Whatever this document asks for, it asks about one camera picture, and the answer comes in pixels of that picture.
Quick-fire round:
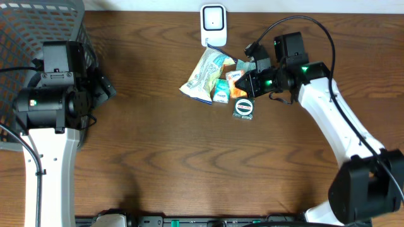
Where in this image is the clear orange snack packet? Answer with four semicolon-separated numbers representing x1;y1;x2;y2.
225;70;247;98

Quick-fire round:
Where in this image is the white barcode scanner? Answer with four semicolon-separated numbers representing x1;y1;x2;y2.
199;4;227;47

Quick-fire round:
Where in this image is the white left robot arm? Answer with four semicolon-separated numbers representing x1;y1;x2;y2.
14;41;116;226

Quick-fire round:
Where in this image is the dark box round white label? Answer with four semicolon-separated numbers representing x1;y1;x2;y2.
232;98;254;120

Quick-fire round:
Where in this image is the green white snack packet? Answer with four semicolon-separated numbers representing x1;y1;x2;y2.
236;59;256;73

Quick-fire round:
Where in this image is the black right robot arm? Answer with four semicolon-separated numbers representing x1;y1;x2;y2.
235;32;403;226

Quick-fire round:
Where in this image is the yellow white snack bag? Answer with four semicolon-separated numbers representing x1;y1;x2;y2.
179;47;237;104

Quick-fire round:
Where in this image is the teal Kleenex tissue pack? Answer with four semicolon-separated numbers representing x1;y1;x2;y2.
213;79;230;103

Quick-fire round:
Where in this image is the dark grey plastic basket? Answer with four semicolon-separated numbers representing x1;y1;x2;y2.
1;0;98;152

